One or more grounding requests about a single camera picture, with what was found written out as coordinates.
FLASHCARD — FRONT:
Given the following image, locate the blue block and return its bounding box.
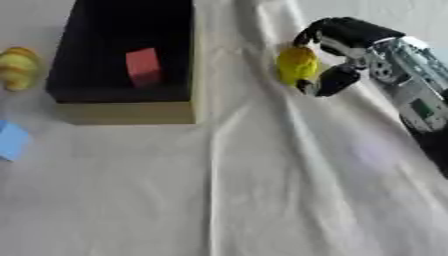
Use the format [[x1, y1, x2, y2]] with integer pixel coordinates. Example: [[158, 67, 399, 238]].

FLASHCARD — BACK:
[[0, 119, 34, 162]]

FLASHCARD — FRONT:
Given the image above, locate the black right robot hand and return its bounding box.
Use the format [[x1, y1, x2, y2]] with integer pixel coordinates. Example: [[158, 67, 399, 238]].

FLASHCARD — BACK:
[[290, 16, 406, 98]]

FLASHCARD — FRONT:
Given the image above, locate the red block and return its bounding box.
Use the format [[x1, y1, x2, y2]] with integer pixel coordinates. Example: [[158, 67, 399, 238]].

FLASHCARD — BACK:
[[124, 47, 163, 89]]

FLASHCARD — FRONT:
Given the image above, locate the yellow toy fruit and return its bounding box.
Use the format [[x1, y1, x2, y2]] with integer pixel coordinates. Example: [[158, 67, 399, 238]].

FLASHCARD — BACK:
[[274, 45, 324, 88]]

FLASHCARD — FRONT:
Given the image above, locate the yellow toy croissant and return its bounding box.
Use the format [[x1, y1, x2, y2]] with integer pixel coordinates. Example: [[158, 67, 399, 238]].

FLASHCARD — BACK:
[[0, 46, 42, 92]]

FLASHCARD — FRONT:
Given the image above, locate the cardboard box with black inside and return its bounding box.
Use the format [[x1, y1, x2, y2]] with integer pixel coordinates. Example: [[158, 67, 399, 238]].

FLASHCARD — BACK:
[[43, 0, 198, 126]]

